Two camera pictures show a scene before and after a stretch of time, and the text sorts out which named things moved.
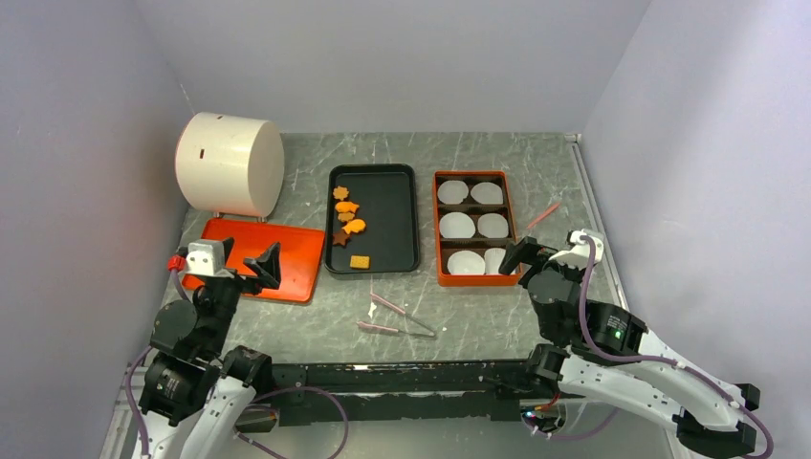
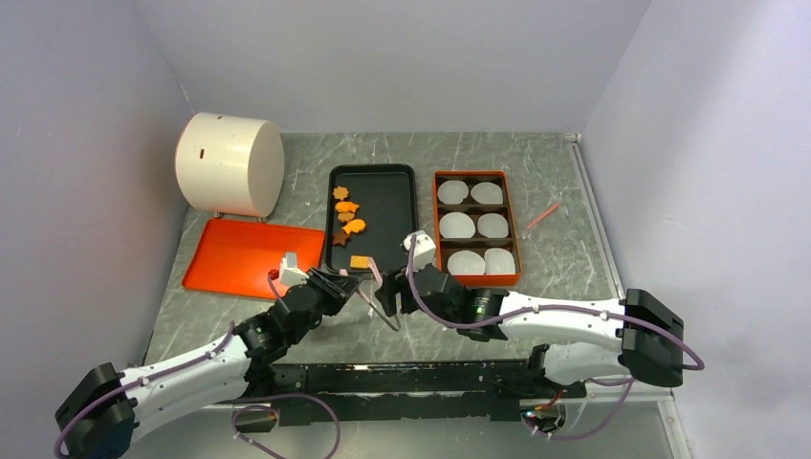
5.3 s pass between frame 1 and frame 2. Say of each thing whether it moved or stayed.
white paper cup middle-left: stayed
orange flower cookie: stayed
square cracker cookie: stayed
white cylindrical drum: stayed
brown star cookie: stayed
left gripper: moved
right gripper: moved
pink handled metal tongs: moved
